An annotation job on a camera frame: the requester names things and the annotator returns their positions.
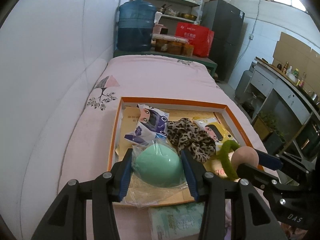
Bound yellow face mask packet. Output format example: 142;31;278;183
194;119;242;155

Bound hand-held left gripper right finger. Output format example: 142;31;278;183
180;150;288;240

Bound dark planter box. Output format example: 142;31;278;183
265;130;285;155

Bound wall cable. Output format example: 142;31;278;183
240;0;263;58

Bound grey gas cylinder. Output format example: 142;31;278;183
235;64;256;104

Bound green fuzzy ring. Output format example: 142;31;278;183
219;140;242;182

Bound green tissue pack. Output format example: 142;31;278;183
148;202;207;240

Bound grey kitchen counter cabinet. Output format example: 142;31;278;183
250;57;320;160

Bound flat clear plastic container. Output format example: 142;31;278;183
152;34;189;43

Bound brown planter box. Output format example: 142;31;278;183
252;112;274;140

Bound green sponge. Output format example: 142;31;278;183
129;140;189;209

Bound white shelf rack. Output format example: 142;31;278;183
134;0;205;24

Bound brown food jar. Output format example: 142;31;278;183
154;40;168;53
181;44;195;57
167;41;182;55

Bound red shopping bag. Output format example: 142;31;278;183
175;22;215;57

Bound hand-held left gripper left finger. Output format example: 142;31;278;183
31;148;134;240

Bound cardboard sheet on wall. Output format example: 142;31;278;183
272;32;320;80

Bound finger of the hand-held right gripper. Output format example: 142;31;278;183
254;149;314;173
236;163;280;193

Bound peach makeup sponge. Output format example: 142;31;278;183
231;146;259;167

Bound pale pink scrunchie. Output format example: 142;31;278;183
224;201;238;238

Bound pink printed bed blanket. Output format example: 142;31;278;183
57;55;269;240

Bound leopard print scrunchie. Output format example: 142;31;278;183
166;117;217;163

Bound blue water jug with pump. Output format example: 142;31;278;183
116;0;157;52

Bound orange-rimmed cardboard box tray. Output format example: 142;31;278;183
107;96;265;208

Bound steel pot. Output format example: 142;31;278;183
156;4;173;14

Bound dark grey fridge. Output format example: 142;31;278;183
201;0;245;82

